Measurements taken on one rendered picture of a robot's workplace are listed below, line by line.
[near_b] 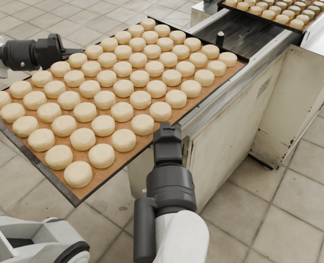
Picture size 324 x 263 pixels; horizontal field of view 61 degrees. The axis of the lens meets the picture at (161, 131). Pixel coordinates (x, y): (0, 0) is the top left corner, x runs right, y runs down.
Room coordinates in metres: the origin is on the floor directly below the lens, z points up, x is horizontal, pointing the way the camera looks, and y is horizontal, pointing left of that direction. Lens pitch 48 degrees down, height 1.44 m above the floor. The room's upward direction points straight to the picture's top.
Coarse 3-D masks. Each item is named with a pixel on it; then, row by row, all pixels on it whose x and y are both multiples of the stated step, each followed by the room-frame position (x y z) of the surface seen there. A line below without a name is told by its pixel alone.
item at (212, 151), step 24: (240, 48) 1.00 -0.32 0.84; (288, 48) 1.03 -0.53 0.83; (264, 72) 0.88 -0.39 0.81; (240, 96) 0.74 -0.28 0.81; (264, 96) 0.95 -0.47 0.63; (216, 120) 0.63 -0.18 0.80; (240, 120) 0.79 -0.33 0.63; (192, 144) 0.54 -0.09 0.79; (216, 144) 0.66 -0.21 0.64; (240, 144) 0.87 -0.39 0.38; (144, 168) 0.66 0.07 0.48; (192, 168) 0.55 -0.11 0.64; (216, 168) 0.71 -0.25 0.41
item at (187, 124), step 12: (288, 36) 1.01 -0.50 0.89; (264, 48) 0.90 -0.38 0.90; (276, 48) 0.94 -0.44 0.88; (252, 60) 0.83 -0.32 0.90; (264, 60) 0.87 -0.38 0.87; (240, 72) 0.76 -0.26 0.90; (252, 72) 0.81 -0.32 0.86; (228, 84) 0.69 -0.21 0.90; (240, 84) 0.75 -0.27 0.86; (216, 96) 0.63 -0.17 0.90; (228, 96) 0.69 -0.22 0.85; (204, 108) 0.58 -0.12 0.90; (216, 108) 0.64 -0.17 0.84; (192, 120) 0.54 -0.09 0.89
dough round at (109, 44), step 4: (104, 40) 0.75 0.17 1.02; (108, 40) 0.75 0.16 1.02; (112, 40) 0.75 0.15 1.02; (116, 40) 0.75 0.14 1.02; (104, 44) 0.73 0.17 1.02; (108, 44) 0.73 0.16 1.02; (112, 44) 0.73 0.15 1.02; (116, 44) 0.74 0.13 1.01; (104, 48) 0.72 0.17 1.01; (108, 48) 0.72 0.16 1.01; (112, 48) 0.72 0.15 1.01
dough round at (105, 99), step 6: (96, 96) 0.50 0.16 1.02; (102, 96) 0.50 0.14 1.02; (108, 96) 0.50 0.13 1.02; (114, 96) 0.50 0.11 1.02; (96, 102) 0.48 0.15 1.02; (102, 102) 0.47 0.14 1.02; (108, 102) 0.48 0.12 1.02; (114, 102) 0.49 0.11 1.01; (102, 108) 0.47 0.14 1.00; (108, 108) 0.47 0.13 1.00
